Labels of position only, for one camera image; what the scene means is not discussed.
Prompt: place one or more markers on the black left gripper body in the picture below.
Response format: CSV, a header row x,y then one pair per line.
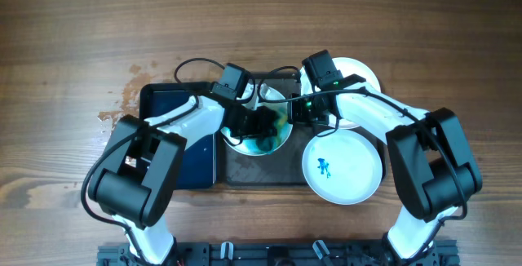
x,y
250,122

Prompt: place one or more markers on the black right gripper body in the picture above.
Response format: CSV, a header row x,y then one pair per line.
x,y
307,110

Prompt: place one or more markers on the white plate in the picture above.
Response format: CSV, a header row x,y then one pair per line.
x,y
265,97
347,66
343,168

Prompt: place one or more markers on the green yellow sponge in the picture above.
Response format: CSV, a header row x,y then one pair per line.
x,y
282,130

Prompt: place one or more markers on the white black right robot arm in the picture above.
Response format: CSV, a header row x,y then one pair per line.
x,y
434,169

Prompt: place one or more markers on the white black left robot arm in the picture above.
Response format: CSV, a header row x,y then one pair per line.
x,y
132,182

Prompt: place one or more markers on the dark grey serving tray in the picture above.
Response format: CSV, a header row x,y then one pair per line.
x,y
281,168

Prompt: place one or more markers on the black water basin tray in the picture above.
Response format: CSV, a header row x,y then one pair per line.
x,y
198,170

